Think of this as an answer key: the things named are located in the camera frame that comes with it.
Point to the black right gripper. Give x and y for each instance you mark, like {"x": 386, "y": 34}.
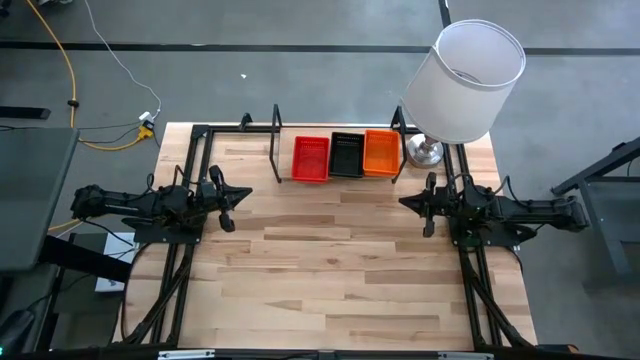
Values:
{"x": 431, "y": 206}

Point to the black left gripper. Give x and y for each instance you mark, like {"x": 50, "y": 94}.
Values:
{"x": 222, "y": 207}

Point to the orange plastic basket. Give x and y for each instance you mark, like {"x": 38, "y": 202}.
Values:
{"x": 381, "y": 152}

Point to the red plastic basket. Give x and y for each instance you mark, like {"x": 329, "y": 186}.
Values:
{"x": 310, "y": 160}

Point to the black plastic basket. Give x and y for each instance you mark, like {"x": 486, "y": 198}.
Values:
{"x": 346, "y": 155}

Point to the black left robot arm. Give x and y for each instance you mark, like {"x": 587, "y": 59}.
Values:
{"x": 125, "y": 202}

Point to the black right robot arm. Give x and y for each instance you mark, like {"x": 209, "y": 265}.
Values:
{"x": 530, "y": 210}

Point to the yellow power plug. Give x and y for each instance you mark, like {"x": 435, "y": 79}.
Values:
{"x": 145, "y": 133}

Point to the white power adapter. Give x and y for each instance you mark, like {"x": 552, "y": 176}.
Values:
{"x": 146, "y": 118}

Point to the white paper sheet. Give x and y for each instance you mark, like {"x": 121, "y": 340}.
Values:
{"x": 117, "y": 247}

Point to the table lamp white shade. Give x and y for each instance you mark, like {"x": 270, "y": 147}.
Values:
{"x": 465, "y": 85}

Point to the black diagonal beam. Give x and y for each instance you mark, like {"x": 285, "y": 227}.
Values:
{"x": 85, "y": 259}

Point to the dark grey desk top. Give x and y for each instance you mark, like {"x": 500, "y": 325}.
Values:
{"x": 30, "y": 200}

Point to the black flat bar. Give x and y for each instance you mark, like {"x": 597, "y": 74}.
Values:
{"x": 25, "y": 113}

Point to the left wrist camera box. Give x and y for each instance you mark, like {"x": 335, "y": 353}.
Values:
{"x": 206, "y": 195}

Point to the black metal shelf side frame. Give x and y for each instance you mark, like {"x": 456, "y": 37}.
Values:
{"x": 270, "y": 155}
{"x": 395, "y": 120}

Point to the black aluminium rig frame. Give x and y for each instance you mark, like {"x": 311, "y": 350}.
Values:
{"x": 230, "y": 129}

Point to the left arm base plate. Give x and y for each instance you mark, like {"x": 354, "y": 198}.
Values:
{"x": 150, "y": 236}

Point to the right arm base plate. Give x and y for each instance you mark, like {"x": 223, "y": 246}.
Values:
{"x": 505, "y": 239}

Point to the silver metal bracket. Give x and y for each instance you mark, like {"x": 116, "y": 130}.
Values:
{"x": 465, "y": 356}
{"x": 186, "y": 355}

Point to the grey metal desk frame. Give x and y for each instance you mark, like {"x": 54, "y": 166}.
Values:
{"x": 607, "y": 215}

